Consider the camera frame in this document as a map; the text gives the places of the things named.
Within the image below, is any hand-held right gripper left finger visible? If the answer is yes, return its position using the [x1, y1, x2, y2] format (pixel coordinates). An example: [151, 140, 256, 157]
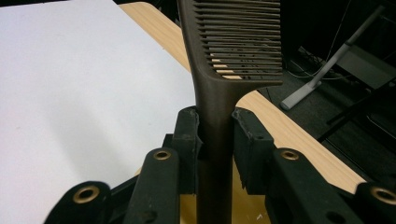
[172, 105, 204, 194]

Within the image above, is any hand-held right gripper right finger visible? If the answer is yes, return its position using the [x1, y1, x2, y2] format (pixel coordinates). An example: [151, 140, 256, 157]
[231, 106, 276, 192]

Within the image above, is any dark brown comb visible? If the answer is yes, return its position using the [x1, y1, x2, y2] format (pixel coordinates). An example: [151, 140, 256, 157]
[177, 0, 284, 224]

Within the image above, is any black stand leg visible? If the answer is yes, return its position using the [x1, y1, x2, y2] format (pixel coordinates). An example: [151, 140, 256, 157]
[317, 76, 396, 144]

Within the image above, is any white table mat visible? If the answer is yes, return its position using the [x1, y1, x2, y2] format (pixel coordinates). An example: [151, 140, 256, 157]
[0, 0, 197, 224]

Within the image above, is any white cable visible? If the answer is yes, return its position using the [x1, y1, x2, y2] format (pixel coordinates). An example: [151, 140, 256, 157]
[286, 0, 354, 80]

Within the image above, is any grey flat base plate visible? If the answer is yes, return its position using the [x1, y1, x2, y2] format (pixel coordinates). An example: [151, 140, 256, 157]
[335, 46, 396, 91]

